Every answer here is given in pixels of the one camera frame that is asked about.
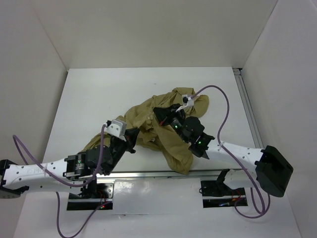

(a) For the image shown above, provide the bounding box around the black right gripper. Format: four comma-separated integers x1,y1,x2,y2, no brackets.
154,103,190,143

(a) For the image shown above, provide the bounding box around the khaki zip-up jacket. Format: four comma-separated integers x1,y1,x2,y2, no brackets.
81,86,210,175

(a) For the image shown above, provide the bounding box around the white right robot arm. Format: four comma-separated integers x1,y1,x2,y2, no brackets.
153,104,294,197

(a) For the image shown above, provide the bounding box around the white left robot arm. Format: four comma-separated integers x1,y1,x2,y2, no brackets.
0,128,140,199

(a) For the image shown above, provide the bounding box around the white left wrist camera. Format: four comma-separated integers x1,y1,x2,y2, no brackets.
105,119,127,140

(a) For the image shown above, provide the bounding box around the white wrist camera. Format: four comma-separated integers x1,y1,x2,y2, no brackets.
176,94,194,112
105,119,127,140

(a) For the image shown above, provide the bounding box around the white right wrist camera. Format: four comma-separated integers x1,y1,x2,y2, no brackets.
176,94,194,112

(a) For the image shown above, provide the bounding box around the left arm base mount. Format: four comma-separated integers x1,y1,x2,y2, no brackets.
66,180,114,211

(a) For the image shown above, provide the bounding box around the aluminium rail front edge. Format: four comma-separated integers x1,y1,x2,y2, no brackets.
96,169,223,179

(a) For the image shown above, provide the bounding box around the aluminium rail right side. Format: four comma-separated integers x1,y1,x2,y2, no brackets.
232,68,264,148

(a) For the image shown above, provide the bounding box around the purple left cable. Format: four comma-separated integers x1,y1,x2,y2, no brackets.
12,121,112,238

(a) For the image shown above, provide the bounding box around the purple cable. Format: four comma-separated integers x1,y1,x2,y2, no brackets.
190,85,271,219
12,121,112,238

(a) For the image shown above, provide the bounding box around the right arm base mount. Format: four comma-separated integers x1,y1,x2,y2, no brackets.
199,169,248,208

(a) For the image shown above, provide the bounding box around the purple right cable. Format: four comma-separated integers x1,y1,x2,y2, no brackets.
190,85,271,219

